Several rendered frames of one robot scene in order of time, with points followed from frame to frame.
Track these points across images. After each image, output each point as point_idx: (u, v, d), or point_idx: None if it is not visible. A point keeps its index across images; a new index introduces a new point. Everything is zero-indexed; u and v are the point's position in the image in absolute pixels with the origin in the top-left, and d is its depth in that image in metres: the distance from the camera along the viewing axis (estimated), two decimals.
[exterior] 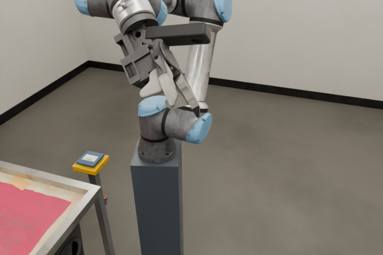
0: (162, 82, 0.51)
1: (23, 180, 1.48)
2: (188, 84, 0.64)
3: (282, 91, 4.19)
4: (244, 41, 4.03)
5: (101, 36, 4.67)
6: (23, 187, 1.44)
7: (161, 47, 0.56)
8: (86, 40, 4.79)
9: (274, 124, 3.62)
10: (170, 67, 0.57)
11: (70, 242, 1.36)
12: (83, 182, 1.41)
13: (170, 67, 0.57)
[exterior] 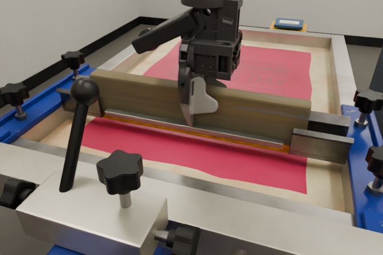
0: None
1: None
2: (179, 97, 0.50)
3: (365, 41, 3.79)
4: None
5: None
6: None
7: None
8: None
9: (371, 69, 3.21)
10: None
11: None
12: (314, 33, 1.01)
13: None
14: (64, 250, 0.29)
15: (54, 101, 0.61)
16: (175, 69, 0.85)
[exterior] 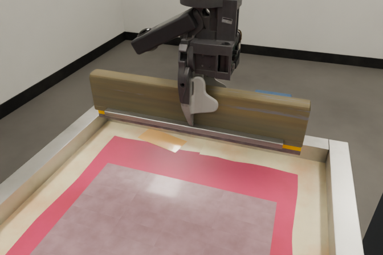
0: None
1: (166, 135, 0.74)
2: (179, 97, 0.50)
3: (367, 62, 3.46)
4: (326, 0, 3.30)
5: (142, 0, 3.94)
6: (174, 147, 0.70)
7: None
8: (124, 7, 4.06)
9: (375, 98, 2.88)
10: None
11: None
12: (305, 136, 0.68)
13: None
14: None
15: None
16: None
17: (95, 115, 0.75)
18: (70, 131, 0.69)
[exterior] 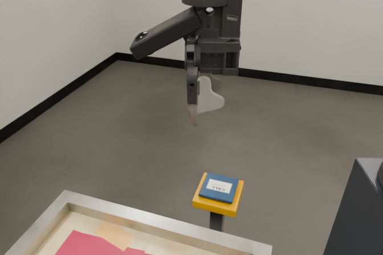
0: None
1: (119, 229, 0.84)
2: (187, 98, 0.50)
3: (351, 87, 3.56)
4: (310, 27, 3.39)
5: (133, 23, 4.04)
6: (123, 244, 0.80)
7: None
8: (115, 29, 4.16)
9: (355, 126, 2.98)
10: None
11: None
12: (236, 238, 0.78)
13: None
14: None
15: None
16: None
17: (57, 210, 0.85)
18: (32, 231, 0.79)
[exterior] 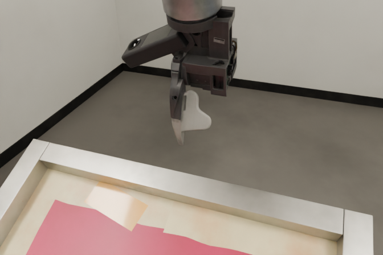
0: None
1: (121, 194, 0.55)
2: (170, 111, 0.47)
3: (360, 100, 3.53)
4: (319, 40, 3.37)
5: (139, 35, 4.01)
6: (130, 219, 0.52)
7: None
8: (122, 40, 4.13)
9: (366, 142, 2.95)
10: None
11: None
12: (309, 205, 0.47)
13: None
14: None
15: None
16: None
17: (24, 175, 0.56)
18: None
